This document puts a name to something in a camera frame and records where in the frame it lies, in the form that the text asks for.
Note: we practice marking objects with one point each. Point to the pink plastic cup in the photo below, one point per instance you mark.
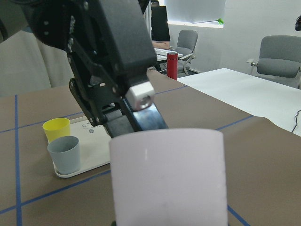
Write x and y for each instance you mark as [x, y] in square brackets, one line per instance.
[169, 177]

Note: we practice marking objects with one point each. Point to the seated person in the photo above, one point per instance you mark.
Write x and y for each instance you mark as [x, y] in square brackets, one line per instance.
[159, 28]

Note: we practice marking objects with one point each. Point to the yellow plastic cup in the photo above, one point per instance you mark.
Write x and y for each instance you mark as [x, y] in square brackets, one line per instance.
[56, 128]

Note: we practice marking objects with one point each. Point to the red cylinder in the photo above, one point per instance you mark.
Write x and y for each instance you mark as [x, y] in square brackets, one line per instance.
[172, 60]

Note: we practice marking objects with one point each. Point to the grey plastic cup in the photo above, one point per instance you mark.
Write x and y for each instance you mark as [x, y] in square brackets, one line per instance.
[65, 154]

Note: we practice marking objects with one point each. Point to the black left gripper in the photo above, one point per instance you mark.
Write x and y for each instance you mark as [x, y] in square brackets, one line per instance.
[107, 44]

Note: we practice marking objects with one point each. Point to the grey office chair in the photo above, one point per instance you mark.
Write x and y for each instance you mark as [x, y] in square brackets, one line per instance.
[279, 60]
[187, 40]

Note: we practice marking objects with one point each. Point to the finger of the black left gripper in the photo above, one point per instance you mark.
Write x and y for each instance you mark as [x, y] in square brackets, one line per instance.
[135, 112]

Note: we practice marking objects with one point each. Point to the cream plastic tray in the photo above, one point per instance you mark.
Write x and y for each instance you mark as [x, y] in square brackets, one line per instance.
[93, 144]

